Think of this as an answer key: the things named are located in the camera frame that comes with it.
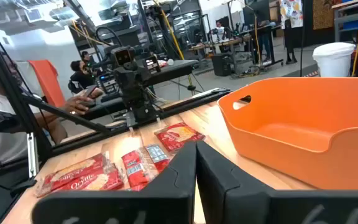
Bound black standing desk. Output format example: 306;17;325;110
241;24;285;68

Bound person's phone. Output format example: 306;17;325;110
81;84;98;108

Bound black electronics box blue lights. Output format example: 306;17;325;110
98;72;120;95

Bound white bucket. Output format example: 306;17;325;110
312;42;357;78

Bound orange chair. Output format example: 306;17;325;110
27;59;67;109

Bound red popcorn bag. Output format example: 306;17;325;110
121;144;171;192
53;163;125;192
154;121;206;154
35;153;108;198

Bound black aluminium table frame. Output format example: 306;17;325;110
0;9;233;187

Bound grey shelving blue bins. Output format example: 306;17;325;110
333;0;358;44

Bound orange plastic basket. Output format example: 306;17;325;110
218;77;358;191

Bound black rectangular box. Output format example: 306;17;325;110
81;95;129;121

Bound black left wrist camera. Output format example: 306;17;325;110
110;45;136;68

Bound black bin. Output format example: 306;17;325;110
211;52;233;77

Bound wooden workbench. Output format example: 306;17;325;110
187;33;253;75

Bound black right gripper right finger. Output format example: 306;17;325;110
196;140;358;224

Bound brown cork panel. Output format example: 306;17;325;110
312;0;336;30

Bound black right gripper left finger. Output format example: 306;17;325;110
31;140;198;224

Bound silver aluminium extrusion bar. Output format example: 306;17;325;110
26;132;40;179

